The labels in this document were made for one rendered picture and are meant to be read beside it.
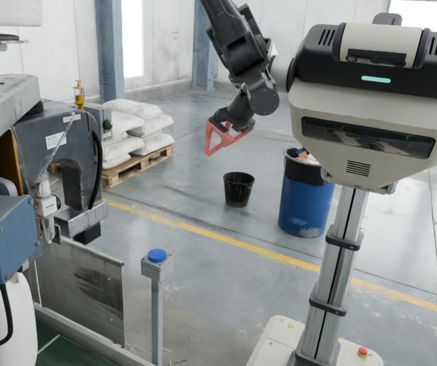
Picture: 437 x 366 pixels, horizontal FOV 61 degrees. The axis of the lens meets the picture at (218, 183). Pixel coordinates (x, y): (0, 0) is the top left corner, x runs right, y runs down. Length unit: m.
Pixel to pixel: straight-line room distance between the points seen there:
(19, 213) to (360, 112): 0.70
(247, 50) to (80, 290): 1.22
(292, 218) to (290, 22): 6.41
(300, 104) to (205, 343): 1.51
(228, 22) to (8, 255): 0.53
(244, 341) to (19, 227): 1.71
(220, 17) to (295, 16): 8.16
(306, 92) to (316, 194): 2.03
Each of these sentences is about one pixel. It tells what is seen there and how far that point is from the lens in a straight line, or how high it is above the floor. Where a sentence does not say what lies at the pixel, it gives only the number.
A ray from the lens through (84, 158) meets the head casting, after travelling 1.00.
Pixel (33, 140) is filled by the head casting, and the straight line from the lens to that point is 0.89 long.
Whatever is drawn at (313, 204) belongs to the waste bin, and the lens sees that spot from 2.96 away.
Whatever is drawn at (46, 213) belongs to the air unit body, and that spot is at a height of 1.15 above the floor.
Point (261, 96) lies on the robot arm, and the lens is 0.72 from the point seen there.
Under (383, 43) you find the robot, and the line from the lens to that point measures 0.76.
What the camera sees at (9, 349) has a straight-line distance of 1.44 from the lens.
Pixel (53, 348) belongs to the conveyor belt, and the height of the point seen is 0.38.
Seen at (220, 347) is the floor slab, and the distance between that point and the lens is 2.12.
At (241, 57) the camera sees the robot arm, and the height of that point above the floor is 1.50.
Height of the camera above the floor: 1.55
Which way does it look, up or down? 23 degrees down
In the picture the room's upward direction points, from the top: 4 degrees clockwise
